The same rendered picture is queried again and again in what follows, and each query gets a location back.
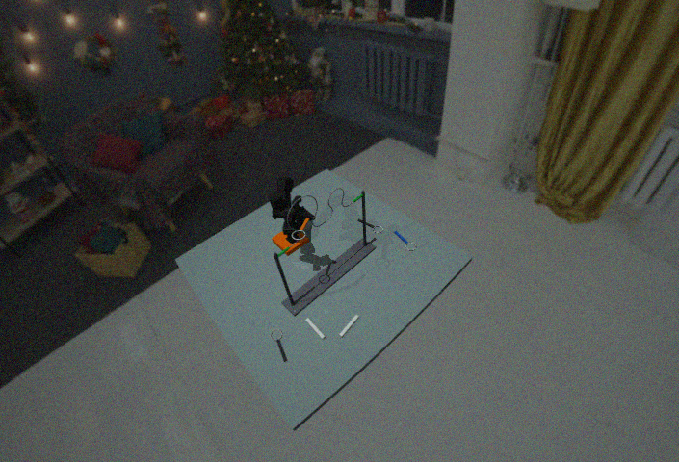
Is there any white rectangular bar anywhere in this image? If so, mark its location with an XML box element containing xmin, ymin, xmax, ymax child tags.
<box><xmin>306</xmin><ymin>319</ymin><xmax>325</xmax><ymax>340</ymax></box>
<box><xmin>339</xmin><ymin>315</ymin><xmax>359</xmax><ymax>338</ymax></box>

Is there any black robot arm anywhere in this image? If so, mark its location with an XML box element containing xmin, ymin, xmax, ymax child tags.
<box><xmin>269</xmin><ymin>177</ymin><xmax>297</xmax><ymax>244</ymax></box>

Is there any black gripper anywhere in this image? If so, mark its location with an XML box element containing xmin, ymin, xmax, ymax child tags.
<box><xmin>282</xmin><ymin>195</ymin><xmax>315</xmax><ymax>230</ymax></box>

